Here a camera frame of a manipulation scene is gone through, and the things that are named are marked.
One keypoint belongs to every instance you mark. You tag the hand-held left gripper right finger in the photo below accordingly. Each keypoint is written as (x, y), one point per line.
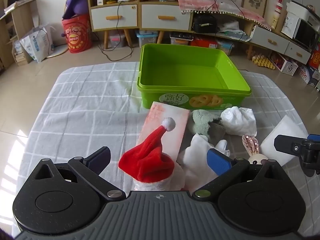
(218, 162)

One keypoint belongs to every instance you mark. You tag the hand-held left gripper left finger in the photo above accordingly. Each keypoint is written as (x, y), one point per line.
(100, 158)

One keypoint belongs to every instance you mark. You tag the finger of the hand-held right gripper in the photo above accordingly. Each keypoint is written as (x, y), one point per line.
(314, 137)
(287, 143)

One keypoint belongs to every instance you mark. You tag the white foam block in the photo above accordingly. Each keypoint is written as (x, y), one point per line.
(282, 130)

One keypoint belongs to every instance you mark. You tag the bunny doll with sequin ears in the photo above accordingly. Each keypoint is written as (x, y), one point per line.
(258, 158)

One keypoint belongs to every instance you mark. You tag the green plush toy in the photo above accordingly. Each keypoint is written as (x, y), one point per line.
(201, 122)

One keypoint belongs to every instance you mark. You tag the white balled cloth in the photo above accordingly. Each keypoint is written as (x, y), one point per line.
(240, 121)

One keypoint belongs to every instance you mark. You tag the red santa hat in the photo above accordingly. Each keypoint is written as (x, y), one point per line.
(147, 157)

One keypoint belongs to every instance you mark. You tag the green plastic box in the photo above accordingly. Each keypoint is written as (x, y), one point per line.
(180, 67)

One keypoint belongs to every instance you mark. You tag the grey checked tablecloth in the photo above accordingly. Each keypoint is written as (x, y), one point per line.
(87, 100)

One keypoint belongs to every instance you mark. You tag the stack of colourful boxes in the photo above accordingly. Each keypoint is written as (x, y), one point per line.
(311, 67)

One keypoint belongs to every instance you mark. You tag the white and red box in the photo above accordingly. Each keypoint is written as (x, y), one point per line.
(285, 65)

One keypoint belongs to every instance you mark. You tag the white cabinet drawer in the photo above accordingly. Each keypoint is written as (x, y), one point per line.
(165, 17)
(113, 17)
(270, 40)
(298, 52)

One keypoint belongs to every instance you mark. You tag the white appliance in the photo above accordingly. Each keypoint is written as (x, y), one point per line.
(300, 22)

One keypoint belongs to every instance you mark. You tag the red bucket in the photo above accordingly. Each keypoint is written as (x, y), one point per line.
(76, 35)

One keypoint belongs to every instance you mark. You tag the white bottle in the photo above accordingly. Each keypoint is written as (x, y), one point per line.
(276, 17)

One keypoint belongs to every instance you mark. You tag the pile of folded clothes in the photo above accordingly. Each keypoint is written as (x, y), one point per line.
(232, 30)

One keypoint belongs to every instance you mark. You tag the clear storage box dark lid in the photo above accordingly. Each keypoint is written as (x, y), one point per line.
(181, 40)

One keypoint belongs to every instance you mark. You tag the clear storage box blue lid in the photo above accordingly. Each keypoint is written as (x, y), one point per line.
(147, 38)

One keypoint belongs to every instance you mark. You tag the white paper bag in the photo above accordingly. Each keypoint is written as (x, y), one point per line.
(37, 45)

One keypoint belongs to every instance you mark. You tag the black bag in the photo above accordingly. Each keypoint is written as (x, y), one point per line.
(203, 23)

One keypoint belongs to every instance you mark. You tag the wooden cabinet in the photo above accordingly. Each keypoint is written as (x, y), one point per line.
(138, 2)

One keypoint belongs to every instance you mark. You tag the pink checked cloth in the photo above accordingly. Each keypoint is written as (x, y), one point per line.
(195, 2)

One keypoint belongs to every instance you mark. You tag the wooden desk shelf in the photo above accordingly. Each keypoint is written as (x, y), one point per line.
(17, 10)

